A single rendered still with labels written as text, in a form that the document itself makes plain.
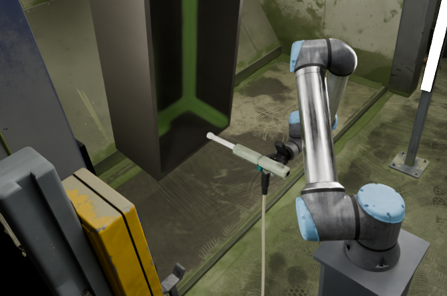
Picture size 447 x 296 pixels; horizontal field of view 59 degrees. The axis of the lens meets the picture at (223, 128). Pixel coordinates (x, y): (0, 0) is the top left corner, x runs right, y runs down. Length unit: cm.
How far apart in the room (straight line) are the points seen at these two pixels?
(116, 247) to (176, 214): 201
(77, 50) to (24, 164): 256
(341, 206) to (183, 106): 146
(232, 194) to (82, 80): 131
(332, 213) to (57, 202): 102
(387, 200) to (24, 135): 107
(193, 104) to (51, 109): 165
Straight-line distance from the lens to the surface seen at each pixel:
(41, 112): 101
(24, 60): 96
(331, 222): 135
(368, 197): 139
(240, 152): 191
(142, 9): 151
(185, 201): 258
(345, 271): 153
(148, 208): 261
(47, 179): 45
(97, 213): 51
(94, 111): 292
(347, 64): 158
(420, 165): 295
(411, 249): 164
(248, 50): 376
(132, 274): 57
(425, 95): 261
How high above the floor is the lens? 190
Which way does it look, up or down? 36 degrees down
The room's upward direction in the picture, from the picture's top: 7 degrees counter-clockwise
